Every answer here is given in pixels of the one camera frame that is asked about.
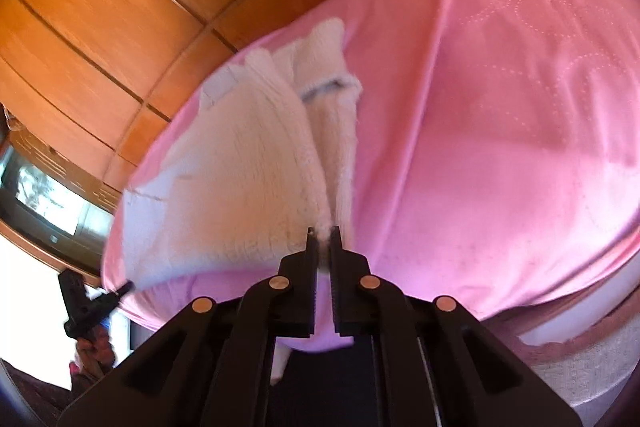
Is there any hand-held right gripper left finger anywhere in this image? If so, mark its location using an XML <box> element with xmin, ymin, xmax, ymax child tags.
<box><xmin>57</xmin><ymin>227</ymin><xmax>321</xmax><ymax>427</ymax></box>

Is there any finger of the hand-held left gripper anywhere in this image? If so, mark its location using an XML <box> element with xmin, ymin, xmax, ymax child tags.
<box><xmin>89</xmin><ymin>280</ymin><xmax>135</xmax><ymax>312</ymax></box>
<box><xmin>58</xmin><ymin>271</ymin><xmax>87</xmax><ymax>310</ymax></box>

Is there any pink blanket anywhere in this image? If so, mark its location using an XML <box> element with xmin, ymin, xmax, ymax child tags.
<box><xmin>100</xmin><ymin>0</ymin><xmax>640</xmax><ymax>355</ymax></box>

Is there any person's left hand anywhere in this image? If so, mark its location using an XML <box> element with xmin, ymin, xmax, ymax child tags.
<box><xmin>74</xmin><ymin>323</ymin><xmax>120</xmax><ymax>382</ymax></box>

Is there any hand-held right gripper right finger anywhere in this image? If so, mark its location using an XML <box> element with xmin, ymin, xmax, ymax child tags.
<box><xmin>331</xmin><ymin>226</ymin><xmax>585</xmax><ymax>427</ymax></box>

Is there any white mattress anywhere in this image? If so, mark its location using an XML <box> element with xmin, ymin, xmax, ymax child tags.
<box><xmin>515</xmin><ymin>264</ymin><xmax>640</xmax><ymax>349</ymax></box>

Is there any wooden wardrobe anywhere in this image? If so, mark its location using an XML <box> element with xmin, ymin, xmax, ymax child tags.
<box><xmin>0</xmin><ymin>0</ymin><xmax>552</xmax><ymax>208</ymax></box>

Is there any grey bed base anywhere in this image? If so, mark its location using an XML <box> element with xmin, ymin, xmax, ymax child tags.
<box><xmin>525</xmin><ymin>307</ymin><xmax>640</xmax><ymax>414</ymax></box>

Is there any white knit sweater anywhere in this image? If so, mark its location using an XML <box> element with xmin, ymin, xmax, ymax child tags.
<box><xmin>121</xmin><ymin>18</ymin><xmax>364</xmax><ymax>387</ymax></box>

